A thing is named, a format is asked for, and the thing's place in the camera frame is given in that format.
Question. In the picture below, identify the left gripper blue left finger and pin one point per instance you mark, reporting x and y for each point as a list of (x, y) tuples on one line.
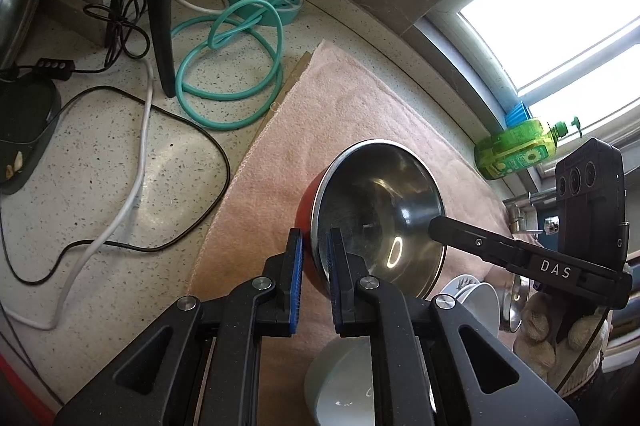
[(265, 306)]

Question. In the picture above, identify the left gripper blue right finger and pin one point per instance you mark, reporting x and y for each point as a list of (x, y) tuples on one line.
[(366, 306)]

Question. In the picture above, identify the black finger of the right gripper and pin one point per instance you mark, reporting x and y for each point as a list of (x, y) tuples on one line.
[(491, 247)]

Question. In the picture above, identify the large stainless steel bowl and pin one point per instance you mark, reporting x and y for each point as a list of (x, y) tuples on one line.
[(513, 300)]

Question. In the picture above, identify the white plate with grey leaves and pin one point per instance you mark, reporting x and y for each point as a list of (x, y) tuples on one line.
[(480, 298)]

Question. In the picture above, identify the red steel bowl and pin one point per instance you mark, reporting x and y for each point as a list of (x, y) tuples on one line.
[(382, 198)]

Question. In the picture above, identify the chrome kitchen faucet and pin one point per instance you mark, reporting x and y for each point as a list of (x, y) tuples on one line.
[(521, 208)]

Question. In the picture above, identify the right white gloved hand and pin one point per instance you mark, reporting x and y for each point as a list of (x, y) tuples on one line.
[(568, 364)]

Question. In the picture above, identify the green dish soap bottle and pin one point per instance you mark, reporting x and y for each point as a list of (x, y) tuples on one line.
[(525, 145)]

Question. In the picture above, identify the pink towel mat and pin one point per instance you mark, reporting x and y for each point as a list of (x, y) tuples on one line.
[(335, 103)]

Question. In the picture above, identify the teal round power strip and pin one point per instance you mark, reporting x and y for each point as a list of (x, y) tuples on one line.
[(288, 10)]

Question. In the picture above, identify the black device base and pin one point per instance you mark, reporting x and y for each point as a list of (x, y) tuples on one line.
[(28, 107)]

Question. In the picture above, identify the window frame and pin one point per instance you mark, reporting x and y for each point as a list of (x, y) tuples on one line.
[(561, 58)]

